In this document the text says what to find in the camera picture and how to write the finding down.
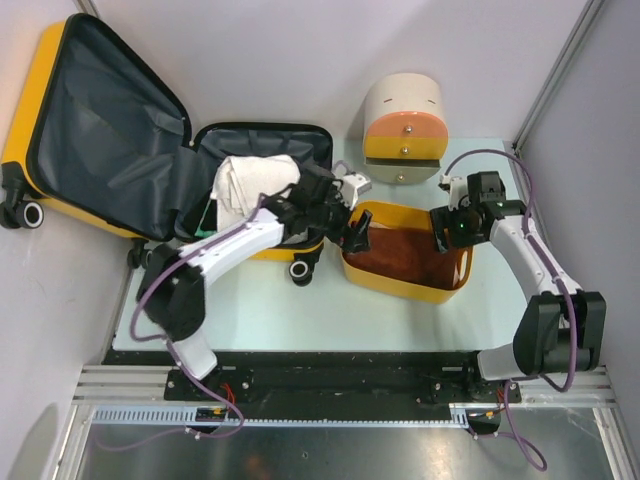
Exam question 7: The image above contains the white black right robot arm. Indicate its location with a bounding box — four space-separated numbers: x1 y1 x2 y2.
430 171 607 401

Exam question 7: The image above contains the white towel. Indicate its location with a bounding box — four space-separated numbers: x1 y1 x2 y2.
210 154 300 231

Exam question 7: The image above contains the white pastel mini drawer cabinet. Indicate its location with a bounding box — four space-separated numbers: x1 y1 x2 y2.
362 73 449 185

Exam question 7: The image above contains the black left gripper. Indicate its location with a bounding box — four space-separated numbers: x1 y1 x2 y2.
307 184 370 253

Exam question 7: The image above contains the left aluminium corner post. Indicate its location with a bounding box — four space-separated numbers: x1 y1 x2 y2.
73 0 100 18

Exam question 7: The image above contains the white slotted cable duct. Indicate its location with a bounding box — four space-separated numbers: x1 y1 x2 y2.
92 405 469 428

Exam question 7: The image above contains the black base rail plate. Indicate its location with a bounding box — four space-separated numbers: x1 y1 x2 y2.
102 349 586 407

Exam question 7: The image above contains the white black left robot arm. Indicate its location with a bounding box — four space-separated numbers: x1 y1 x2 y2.
134 164 372 400

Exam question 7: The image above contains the aluminium frame rail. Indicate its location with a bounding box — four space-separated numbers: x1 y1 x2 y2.
72 365 619 407

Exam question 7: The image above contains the yellow Pikachu suitcase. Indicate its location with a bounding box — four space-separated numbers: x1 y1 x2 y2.
1 14 333 268

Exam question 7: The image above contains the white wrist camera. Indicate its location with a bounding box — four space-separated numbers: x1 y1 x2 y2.
338 172 372 210
439 174 469 211

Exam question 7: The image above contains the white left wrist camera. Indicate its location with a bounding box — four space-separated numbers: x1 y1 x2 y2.
338 172 372 210

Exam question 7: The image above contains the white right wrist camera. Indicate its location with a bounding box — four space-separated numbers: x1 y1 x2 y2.
439 174 469 211

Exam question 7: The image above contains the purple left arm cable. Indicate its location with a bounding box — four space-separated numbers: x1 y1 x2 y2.
92 159 351 452

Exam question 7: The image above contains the aluminium corner post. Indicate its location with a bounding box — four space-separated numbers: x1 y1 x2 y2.
73 0 100 18
511 0 608 156

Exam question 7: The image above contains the right aluminium corner post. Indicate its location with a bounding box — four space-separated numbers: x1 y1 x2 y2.
511 0 608 156

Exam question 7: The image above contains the rust brown towel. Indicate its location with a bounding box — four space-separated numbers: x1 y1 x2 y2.
344 227 460 290

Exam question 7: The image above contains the yellow plastic basket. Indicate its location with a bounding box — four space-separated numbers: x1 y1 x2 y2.
342 201 474 304

